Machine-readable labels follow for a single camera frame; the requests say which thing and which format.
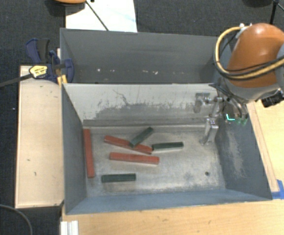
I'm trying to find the pale wood flat board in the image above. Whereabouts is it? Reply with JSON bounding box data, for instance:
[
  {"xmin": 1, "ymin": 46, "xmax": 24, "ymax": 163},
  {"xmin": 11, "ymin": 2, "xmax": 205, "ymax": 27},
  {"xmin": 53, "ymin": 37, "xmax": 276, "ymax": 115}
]
[{"xmin": 14, "ymin": 65, "xmax": 66, "ymax": 209}]

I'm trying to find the grey metal bin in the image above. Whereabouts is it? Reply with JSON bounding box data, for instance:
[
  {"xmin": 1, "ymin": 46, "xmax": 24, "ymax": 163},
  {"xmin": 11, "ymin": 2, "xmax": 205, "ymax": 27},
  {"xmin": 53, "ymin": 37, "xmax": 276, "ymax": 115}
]
[{"xmin": 59, "ymin": 27, "xmax": 273, "ymax": 215}]

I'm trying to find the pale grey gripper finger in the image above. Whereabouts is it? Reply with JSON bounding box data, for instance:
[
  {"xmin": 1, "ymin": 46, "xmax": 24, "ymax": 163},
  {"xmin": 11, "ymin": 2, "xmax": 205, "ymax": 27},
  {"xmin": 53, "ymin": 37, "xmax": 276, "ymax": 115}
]
[
  {"xmin": 199, "ymin": 117, "xmax": 219, "ymax": 146},
  {"xmin": 194, "ymin": 93, "xmax": 212, "ymax": 114}
]

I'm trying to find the black cylinder on white bracket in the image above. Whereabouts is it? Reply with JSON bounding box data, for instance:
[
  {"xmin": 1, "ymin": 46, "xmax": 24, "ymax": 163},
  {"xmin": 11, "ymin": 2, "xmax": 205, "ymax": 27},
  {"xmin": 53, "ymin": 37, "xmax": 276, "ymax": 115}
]
[{"xmin": 261, "ymin": 89, "xmax": 284, "ymax": 108}]

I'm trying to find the dark green flat block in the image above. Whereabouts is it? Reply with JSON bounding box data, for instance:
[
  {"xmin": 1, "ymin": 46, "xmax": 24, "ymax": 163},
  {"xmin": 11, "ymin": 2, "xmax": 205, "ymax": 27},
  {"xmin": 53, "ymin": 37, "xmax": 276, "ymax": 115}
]
[
  {"xmin": 100, "ymin": 173, "xmax": 137, "ymax": 184},
  {"xmin": 152, "ymin": 141, "xmax": 185, "ymax": 153},
  {"xmin": 129, "ymin": 126, "xmax": 155, "ymax": 149}
]

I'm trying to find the red-brown flat block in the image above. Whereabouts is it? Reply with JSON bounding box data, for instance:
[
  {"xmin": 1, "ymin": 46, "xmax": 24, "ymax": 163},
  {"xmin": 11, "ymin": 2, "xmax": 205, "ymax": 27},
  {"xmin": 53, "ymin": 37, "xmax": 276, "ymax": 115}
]
[
  {"xmin": 109, "ymin": 152, "xmax": 160, "ymax": 166},
  {"xmin": 83, "ymin": 128, "xmax": 96, "ymax": 179},
  {"xmin": 103, "ymin": 135, "xmax": 153, "ymax": 155}
]

